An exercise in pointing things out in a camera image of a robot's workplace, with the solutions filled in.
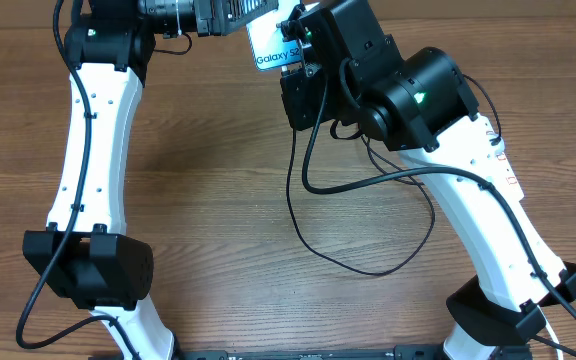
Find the white power strip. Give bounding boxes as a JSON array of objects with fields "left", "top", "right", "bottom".
[{"left": 484, "top": 121, "right": 524, "bottom": 202}]

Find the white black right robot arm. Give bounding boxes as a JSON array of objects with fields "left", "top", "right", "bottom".
[{"left": 278, "top": 1, "right": 576, "bottom": 359}]

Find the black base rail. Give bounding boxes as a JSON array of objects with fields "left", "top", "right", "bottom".
[{"left": 172, "top": 345, "right": 448, "bottom": 360}]

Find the white power strip cord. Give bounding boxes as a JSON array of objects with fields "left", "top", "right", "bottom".
[{"left": 542, "top": 319, "right": 565, "bottom": 360}]

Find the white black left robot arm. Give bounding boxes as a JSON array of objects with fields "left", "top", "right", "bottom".
[{"left": 22, "top": 0, "right": 277, "bottom": 359}]

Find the black USB charging cable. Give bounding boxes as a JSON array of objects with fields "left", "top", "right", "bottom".
[{"left": 285, "top": 74, "right": 503, "bottom": 278}]

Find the blue Galaxy smartphone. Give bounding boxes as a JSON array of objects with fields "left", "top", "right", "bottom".
[{"left": 246, "top": 0, "right": 302, "bottom": 72}]

